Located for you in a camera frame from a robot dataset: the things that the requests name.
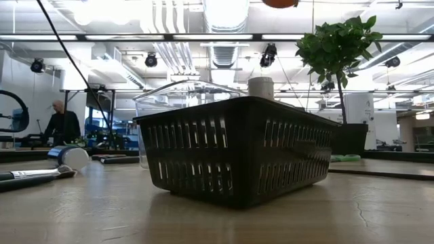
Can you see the white-capped paint bottle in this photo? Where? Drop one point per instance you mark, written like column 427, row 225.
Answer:
column 260, row 88

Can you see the orange paint bottle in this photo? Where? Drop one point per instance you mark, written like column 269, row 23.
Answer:
column 279, row 3

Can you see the blue paint bottle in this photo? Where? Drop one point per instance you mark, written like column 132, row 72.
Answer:
column 76, row 158

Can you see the thin brown detail paintbrush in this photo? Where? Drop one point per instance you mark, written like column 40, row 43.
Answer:
column 390, row 174

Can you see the black paintbrush silver ferrule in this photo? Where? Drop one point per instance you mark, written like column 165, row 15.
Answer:
column 34, row 173

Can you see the thin black paintbrush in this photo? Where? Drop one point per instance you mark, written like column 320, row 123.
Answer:
column 23, row 183

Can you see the black slotted plastic basket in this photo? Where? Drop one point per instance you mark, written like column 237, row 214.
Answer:
column 247, row 152

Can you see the clear plastic bin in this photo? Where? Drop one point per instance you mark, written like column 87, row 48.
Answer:
column 159, row 101

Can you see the black ceiling spotlight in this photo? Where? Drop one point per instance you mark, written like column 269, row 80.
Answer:
column 151, row 61
column 37, row 66
column 268, row 56
column 393, row 62

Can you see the black overhead light bar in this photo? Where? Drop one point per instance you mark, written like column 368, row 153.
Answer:
column 257, row 37

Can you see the green potted plant black pot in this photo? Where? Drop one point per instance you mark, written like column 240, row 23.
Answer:
column 335, row 47

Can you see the white cylindrical column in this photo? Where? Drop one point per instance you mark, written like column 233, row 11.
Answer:
column 359, row 108

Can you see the person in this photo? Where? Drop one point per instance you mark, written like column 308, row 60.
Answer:
column 62, row 125

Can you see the ribbed round air duct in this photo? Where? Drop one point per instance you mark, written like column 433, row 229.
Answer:
column 223, row 56

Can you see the white rectangular ceiling duct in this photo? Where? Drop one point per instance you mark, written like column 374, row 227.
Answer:
column 118, row 67

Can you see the black workstation frame with monitor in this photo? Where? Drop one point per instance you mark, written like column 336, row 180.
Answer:
column 98, row 101

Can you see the black aluminium frame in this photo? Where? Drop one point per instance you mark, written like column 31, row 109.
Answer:
column 396, row 156

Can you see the bright wall lamp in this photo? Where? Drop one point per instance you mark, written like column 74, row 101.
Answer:
column 422, row 116

